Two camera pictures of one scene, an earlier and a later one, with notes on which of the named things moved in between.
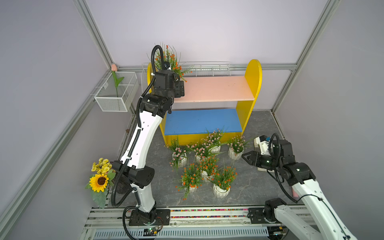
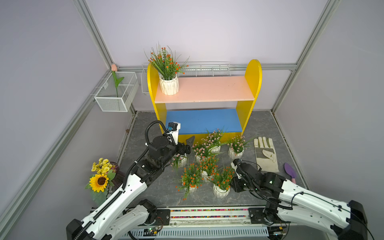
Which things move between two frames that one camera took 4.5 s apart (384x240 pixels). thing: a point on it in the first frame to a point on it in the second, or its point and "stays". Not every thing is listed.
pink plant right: (236, 145) stays
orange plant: (222, 181) stays
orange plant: (208, 166) stays
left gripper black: (180, 89) to (181, 150)
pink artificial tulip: (114, 68) stays
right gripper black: (254, 157) to (233, 185)
